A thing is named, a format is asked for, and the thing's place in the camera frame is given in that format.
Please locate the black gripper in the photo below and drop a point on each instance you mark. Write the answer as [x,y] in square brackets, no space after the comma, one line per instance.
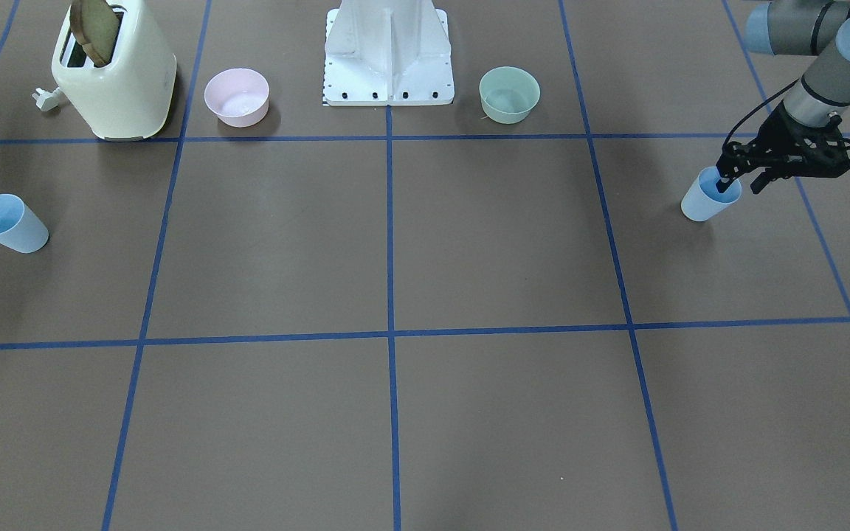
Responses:
[769,137]

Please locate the light blue plastic cup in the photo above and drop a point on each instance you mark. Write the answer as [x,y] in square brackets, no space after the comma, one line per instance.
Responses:
[20,229]
[703,200]

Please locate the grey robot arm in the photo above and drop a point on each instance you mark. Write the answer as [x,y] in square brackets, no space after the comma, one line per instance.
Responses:
[818,29]

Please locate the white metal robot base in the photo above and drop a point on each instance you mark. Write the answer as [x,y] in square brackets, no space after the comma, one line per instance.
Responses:
[387,53]

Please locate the green plastic bowl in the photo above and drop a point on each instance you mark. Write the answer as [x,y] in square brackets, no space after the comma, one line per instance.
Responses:
[508,94]

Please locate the pink plastic bowl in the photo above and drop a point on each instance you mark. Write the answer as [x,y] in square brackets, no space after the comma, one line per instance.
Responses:
[239,97]

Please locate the cream white toaster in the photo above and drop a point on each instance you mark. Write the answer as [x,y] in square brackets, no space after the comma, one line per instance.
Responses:
[129,99]

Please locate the brown toast slice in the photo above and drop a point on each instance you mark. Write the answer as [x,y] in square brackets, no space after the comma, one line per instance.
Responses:
[95,27]

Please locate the white toaster plug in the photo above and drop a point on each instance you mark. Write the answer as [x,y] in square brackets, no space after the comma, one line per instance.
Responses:
[48,100]

